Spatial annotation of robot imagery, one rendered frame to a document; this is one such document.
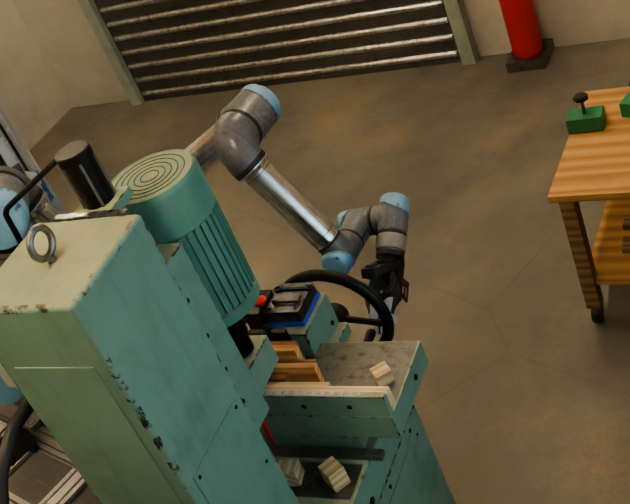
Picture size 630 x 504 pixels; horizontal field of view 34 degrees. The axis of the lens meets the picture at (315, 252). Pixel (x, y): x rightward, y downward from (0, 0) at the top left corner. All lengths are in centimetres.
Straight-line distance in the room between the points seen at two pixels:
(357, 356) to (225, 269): 41
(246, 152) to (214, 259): 64
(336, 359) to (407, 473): 29
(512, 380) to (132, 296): 188
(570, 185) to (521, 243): 76
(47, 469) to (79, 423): 178
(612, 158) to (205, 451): 177
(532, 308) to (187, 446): 198
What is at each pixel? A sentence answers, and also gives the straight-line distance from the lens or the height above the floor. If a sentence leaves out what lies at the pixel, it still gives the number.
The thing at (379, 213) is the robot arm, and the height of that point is 87.
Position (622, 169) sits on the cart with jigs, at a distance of 309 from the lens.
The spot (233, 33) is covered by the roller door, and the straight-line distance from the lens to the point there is 555.
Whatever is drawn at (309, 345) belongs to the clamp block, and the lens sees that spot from 217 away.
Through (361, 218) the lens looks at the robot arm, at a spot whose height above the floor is 86.
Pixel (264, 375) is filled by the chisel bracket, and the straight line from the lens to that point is 206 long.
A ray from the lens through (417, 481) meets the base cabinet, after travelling 229.
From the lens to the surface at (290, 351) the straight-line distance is 211.
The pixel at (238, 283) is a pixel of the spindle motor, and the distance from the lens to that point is 190.
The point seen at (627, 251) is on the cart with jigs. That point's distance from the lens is 333.
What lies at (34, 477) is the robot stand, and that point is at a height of 21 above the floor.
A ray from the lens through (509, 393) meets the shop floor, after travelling 324.
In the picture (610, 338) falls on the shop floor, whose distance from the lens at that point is 333.
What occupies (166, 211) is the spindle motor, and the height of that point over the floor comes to 144.
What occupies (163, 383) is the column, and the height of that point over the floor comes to 129.
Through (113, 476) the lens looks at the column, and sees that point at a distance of 180.
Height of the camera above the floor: 225
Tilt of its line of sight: 33 degrees down
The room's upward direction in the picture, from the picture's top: 24 degrees counter-clockwise
